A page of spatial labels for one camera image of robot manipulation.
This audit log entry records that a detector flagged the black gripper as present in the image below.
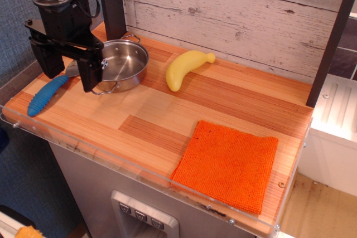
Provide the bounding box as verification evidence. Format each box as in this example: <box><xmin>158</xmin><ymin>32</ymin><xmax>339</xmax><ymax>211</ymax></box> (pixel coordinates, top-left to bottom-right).
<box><xmin>25</xmin><ymin>6</ymin><xmax>104</xmax><ymax>93</ymax></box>

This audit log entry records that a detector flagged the orange knitted napkin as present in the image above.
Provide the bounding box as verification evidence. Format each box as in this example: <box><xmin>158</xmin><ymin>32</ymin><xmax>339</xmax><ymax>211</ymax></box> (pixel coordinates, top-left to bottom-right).
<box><xmin>170</xmin><ymin>120</ymin><xmax>279</xmax><ymax>215</ymax></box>

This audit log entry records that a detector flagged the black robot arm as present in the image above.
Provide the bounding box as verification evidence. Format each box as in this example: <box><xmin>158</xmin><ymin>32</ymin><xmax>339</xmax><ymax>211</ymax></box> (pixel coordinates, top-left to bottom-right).
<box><xmin>25</xmin><ymin>0</ymin><xmax>104</xmax><ymax>93</ymax></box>

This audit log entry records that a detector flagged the clear acrylic table guard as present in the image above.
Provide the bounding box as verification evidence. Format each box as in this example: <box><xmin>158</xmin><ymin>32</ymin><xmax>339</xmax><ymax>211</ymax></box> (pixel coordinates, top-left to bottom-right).
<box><xmin>3</xmin><ymin>99</ymin><xmax>312</xmax><ymax>237</ymax></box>

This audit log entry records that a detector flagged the yellow toy banana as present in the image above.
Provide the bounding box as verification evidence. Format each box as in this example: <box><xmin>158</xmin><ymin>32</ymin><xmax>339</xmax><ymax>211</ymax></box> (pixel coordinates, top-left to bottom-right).
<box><xmin>166</xmin><ymin>50</ymin><xmax>216</xmax><ymax>92</ymax></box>

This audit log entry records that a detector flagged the silver dispenser button panel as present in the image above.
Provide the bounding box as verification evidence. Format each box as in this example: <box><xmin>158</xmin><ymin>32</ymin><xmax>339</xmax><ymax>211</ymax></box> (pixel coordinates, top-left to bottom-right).
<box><xmin>111</xmin><ymin>190</ymin><xmax>180</xmax><ymax>237</ymax></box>

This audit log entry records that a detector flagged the yellow object bottom left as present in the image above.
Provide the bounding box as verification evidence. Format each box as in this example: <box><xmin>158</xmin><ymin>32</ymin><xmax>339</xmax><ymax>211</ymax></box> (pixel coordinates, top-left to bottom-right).
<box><xmin>15</xmin><ymin>226</ymin><xmax>43</xmax><ymax>238</ymax></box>

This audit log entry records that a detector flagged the white toy appliance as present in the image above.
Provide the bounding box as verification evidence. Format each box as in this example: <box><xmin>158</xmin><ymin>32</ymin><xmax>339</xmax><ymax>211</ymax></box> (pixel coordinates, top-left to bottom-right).
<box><xmin>298</xmin><ymin>75</ymin><xmax>356</xmax><ymax>196</ymax></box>

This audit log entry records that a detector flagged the blue handled metal spoon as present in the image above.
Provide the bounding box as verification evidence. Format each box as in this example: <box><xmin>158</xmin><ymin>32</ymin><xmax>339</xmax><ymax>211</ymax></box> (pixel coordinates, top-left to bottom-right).
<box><xmin>27</xmin><ymin>60</ymin><xmax>79</xmax><ymax>116</ymax></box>

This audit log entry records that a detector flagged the steel pot with handles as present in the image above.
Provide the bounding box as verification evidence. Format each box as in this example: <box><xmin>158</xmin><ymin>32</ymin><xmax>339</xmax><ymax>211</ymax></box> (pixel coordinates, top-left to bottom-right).
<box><xmin>91</xmin><ymin>34</ymin><xmax>149</xmax><ymax>95</ymax></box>

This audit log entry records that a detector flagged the dark vertical post left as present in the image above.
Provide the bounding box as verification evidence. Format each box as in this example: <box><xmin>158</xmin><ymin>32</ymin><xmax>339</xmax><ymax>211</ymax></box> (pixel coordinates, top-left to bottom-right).
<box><xmin>101</xmin><ymin>0</ymin><xmax>127</xmax><ymax>40</ymax></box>

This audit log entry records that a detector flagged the dark vertical post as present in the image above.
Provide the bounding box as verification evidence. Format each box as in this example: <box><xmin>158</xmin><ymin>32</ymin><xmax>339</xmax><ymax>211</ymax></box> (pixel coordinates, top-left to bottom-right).
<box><xmin>101</xmin><ymin>0</ymin><xmax>127</xmax><ymax>40</ymax></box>
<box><xmin>306</xmin><ymin>0</ymin><xmax>355</xmax><ymax>108</ymax></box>

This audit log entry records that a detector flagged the dark vertical post right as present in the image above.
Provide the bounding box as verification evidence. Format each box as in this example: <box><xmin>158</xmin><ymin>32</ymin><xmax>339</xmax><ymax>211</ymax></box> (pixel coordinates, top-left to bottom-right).
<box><xmin>306</xmin><ymin>0</ymin><xmax>355</xmax><ymax>108</ymax></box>

